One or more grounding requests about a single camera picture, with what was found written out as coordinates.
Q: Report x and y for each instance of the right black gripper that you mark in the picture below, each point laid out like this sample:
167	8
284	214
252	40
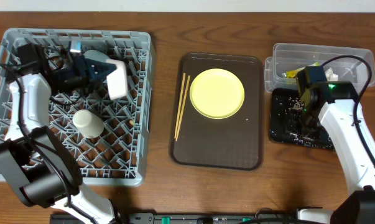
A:
317	136

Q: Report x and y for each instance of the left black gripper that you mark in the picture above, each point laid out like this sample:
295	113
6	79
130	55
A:
82	71

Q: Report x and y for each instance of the light blue bowl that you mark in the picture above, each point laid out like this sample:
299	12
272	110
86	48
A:
96	55

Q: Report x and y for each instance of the white tissue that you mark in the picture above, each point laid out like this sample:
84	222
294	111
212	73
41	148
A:
330	76

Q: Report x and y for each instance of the green orange snack wrapper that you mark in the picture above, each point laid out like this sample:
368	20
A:
293	73

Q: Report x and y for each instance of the leftover rice and scraps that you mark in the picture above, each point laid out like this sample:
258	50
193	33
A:
294	105

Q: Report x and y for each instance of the white cup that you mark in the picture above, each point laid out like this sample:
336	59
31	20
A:
88	124

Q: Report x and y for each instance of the yellow plate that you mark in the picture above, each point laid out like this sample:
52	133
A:
217	93

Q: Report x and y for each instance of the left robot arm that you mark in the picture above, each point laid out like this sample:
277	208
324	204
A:
39	169

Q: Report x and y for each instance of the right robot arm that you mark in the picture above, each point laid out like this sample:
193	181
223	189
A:
335	106

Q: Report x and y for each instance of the black waste tray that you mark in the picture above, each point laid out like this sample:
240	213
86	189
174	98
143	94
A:
280	124

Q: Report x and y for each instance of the grey dishwasher rack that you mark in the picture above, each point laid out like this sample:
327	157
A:
118	155

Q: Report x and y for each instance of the clear plastic bin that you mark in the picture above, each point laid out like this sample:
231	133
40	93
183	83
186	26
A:
287	57

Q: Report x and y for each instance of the brown serving tray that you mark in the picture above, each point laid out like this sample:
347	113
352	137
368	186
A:
236	142

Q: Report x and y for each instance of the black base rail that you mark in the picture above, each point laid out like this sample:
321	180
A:
150	218

